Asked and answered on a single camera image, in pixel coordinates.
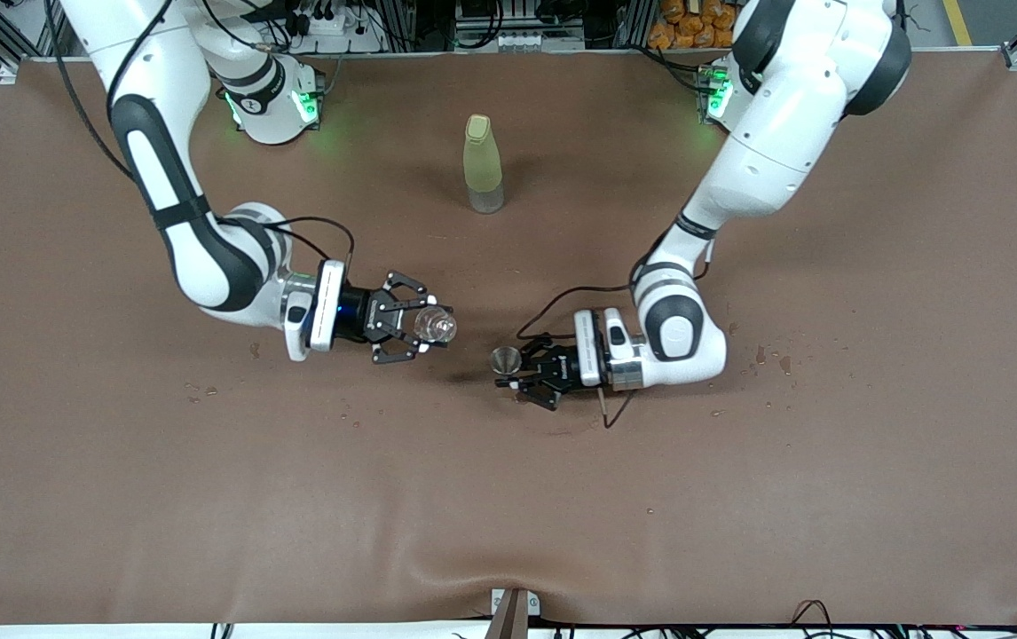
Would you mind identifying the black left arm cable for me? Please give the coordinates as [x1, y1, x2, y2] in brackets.
[516, 257, 713, 430]

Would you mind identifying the brown table mat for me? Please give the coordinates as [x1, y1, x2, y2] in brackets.
[0, 49, 1017, 627]

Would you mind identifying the orange packet pile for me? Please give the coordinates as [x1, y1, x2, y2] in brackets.
[649, 0, 753, 51]

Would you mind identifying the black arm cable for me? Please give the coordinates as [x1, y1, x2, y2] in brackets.
[516, 257, 713, 430]
[45, 0, 357, 267]

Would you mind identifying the white power strip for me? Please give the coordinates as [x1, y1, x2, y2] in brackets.
[288, 0, 385, 54]

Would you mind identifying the clear glass beaker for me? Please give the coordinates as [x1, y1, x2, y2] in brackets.
[414, 304, 458, 345]

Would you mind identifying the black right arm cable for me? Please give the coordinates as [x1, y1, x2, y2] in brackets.
[45, 0, 357, 267]

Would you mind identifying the yellow-green water bottle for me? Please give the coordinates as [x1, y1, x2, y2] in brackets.
[462, 114, 506, 215]

